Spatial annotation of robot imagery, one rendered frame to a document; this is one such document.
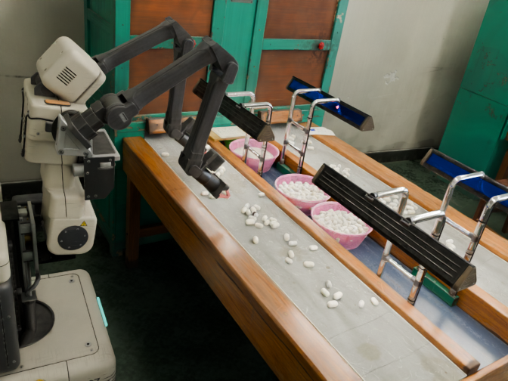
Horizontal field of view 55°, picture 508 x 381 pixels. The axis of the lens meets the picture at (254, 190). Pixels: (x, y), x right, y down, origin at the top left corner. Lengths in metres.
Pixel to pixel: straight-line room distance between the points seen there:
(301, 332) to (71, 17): 2.38
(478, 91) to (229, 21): 2.54
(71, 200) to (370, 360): 1.10
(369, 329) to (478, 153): 3.12
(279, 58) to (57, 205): 1.59
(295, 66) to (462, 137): 2.12
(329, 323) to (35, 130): 1.08
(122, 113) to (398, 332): 1.08
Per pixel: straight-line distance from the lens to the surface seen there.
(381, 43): 4.32
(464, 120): 4.64
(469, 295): 1.95
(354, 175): 2.59
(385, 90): 4.52
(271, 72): 2.88
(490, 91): 4.50
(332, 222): 2.13
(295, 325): 1.52
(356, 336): 1.59
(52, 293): 2.34
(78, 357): 2.06
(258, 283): 1.64
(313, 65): 3.05
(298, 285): 1.71
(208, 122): 1.68
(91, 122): 1.53
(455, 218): 2.40
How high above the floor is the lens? 1.78
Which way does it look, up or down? 28 degrees down
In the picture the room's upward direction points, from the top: 9 degrees clockwise
